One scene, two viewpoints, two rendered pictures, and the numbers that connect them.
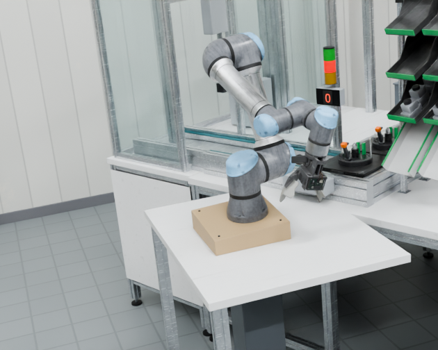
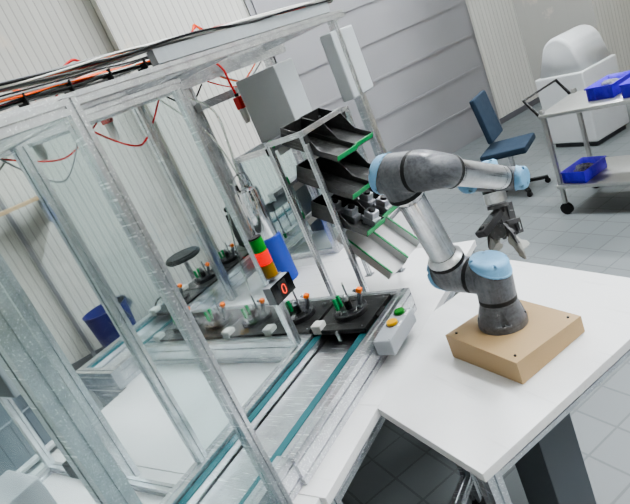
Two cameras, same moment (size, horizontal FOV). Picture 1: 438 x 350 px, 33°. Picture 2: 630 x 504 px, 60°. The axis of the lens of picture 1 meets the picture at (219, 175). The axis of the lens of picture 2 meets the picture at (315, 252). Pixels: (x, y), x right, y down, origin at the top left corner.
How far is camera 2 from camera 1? 3.40 m
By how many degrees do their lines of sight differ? 90
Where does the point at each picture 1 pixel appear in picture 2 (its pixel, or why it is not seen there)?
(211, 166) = (310, 459)
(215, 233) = (563, 322)
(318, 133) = not seen: hidden behind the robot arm
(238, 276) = (616, 299)
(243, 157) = (489, 255)
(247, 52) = not seen: hidden behind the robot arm
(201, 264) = (612, 330)
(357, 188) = (406, 299)
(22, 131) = not seen: outside the picture
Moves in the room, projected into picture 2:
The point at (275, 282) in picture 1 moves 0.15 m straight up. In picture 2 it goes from (609, 279) to (599, 239)
